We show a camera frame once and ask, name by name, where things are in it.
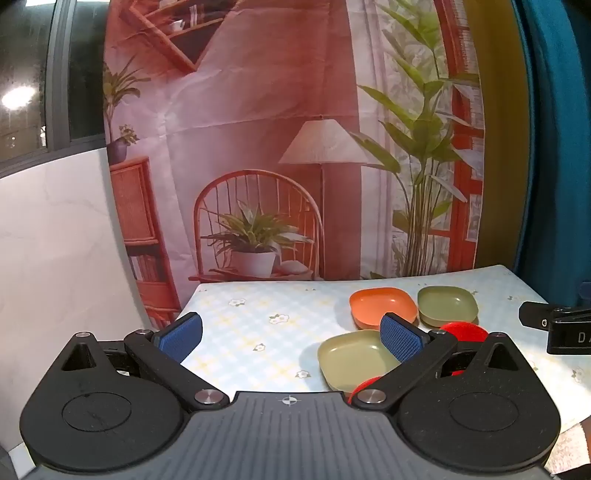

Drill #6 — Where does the white fluffy towel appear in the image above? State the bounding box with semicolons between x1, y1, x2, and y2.
551;412;591;477

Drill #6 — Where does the printed room backdrop cloth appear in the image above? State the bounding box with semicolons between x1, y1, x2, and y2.
102;0;486;328

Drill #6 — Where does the red round plate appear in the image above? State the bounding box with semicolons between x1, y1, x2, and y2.
348;376;384;403
438;322;489;377

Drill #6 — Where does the orange bowl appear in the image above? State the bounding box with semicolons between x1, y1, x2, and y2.
349;287;420;330

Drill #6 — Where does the olive green bowl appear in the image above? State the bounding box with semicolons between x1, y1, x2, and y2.
417;285;479;326

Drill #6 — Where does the dark window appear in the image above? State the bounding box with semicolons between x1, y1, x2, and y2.
0;0;112;179

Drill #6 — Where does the light green plate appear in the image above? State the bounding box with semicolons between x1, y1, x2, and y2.
317;329;403;394

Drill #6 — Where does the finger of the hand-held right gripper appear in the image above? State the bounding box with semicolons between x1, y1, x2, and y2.
518;301;591;331

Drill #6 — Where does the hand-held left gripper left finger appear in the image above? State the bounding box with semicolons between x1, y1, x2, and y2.
60;312;230;410

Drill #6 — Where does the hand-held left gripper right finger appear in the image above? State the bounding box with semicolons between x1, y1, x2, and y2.
353;312;521;410

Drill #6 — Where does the floral tablecloth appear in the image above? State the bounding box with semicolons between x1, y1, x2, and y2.
178;264;591;430

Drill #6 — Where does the teal curtain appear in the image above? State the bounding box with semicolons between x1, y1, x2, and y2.
510;0;591;308

